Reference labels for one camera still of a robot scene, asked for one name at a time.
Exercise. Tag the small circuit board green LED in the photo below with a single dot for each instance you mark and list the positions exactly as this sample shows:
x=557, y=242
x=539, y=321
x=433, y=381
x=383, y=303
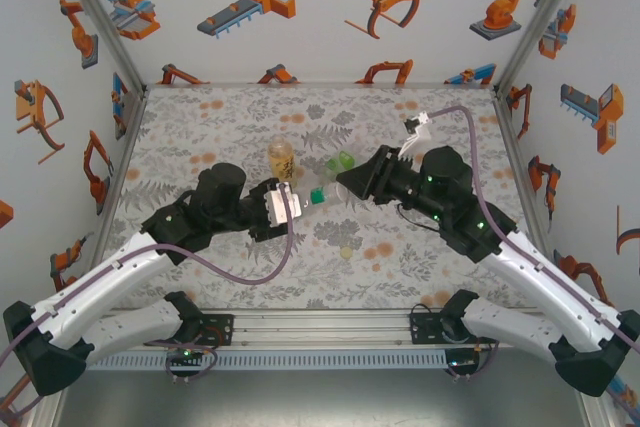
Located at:
x=462, y=362
x=186, y=354

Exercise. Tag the clear bottle green white label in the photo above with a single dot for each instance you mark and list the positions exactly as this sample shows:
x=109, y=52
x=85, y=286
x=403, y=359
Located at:
x=327, y=194

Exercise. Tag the aluminium frame side bar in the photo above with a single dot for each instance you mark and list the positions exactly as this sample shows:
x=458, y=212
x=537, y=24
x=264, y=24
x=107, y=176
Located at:
x=125, y=162
x=515, y=157

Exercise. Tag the small clear bottle lime label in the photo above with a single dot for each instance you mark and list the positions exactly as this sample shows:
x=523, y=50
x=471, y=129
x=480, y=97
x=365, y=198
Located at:
x=340, y=163

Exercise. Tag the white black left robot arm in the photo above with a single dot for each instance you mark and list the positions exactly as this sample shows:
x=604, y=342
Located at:
x=100, y=287

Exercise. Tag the aluminium frame post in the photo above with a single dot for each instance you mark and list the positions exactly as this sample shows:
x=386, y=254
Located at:
x=545, y=12
x=100, y=22
x=50, y=409
x=597, y=409

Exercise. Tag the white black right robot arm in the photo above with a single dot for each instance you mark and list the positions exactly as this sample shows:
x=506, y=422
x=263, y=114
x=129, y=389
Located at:
x=550, y=287

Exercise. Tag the pale yellow bottle cap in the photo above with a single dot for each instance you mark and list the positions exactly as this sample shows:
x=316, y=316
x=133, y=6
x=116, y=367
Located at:
x=346, y=252

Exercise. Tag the floral patterned table cover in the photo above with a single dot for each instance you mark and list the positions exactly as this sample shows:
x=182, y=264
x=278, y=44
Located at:
x=320, y=272

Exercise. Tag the yellow-lidded jar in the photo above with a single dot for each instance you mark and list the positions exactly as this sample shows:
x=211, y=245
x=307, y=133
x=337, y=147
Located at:
x=282, y=164

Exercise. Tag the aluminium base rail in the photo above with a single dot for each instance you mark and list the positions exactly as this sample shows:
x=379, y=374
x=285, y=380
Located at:
x=320, y=327

